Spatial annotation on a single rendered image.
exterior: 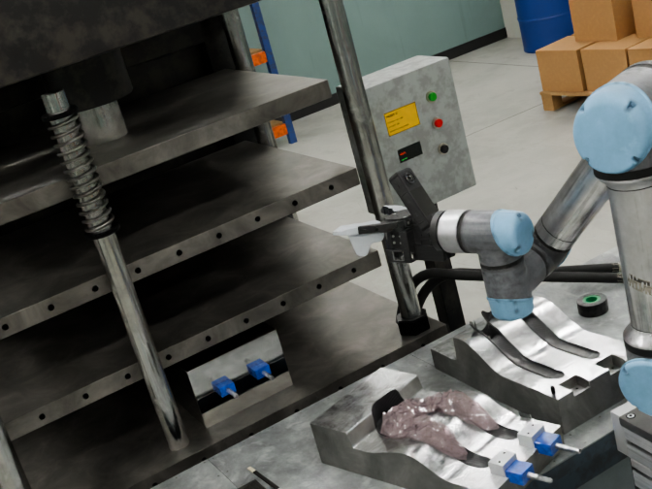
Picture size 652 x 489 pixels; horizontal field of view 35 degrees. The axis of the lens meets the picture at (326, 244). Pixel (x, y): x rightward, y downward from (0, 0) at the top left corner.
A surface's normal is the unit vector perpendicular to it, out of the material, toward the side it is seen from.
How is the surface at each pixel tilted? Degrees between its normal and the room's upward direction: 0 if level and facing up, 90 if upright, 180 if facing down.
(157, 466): 0
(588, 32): 90
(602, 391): 90
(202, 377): 90
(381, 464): 90
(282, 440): 0
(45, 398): 0
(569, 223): 104
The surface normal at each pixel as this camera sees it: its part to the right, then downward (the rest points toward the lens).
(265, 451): -0.25, -0.90
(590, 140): -0.63, 0.30
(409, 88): 0.48, 0.18
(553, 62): -0.77, 0.40
